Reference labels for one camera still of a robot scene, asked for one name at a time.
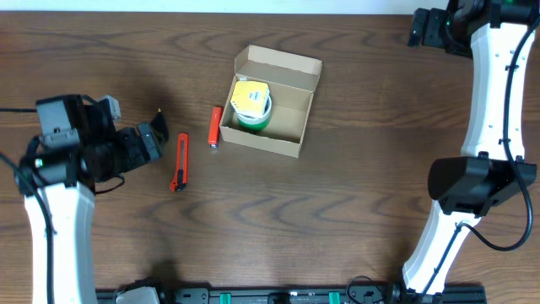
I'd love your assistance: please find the green tape roll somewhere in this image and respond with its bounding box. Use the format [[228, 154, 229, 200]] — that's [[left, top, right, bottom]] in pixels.
[[236, 96, 273, 132]]

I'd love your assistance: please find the open cardboard box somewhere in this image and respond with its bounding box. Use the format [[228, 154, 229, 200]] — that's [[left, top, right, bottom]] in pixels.
[[219, 45, 322, 158]]

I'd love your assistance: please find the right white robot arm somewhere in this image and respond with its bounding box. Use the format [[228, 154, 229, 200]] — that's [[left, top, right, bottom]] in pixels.
[[386, 0, 539, 303]]

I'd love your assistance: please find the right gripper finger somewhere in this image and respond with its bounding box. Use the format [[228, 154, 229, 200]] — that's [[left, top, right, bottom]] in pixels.
[[423, 8, 447, 49], [408, 8, 429, 47]]

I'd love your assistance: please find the black mounting rail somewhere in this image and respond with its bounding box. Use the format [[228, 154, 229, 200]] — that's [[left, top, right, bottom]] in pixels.
[[96, 278, 488, 304]]

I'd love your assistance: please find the red utility knife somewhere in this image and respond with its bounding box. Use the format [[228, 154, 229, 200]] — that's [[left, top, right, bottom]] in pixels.
[[170, 133, 189, 192]]

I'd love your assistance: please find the yellow sticky note pad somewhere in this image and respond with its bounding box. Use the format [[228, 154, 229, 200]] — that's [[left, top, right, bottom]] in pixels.
[[230, 80, 269, 118]]

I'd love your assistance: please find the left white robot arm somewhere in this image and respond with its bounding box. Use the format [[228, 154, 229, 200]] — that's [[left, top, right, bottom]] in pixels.
[[16, 95, 169, 303]]

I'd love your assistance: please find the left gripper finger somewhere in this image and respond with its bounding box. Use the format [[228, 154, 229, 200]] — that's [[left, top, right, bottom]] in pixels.
[[149, 110, 170, 149], [137, 122, 163, 162]]

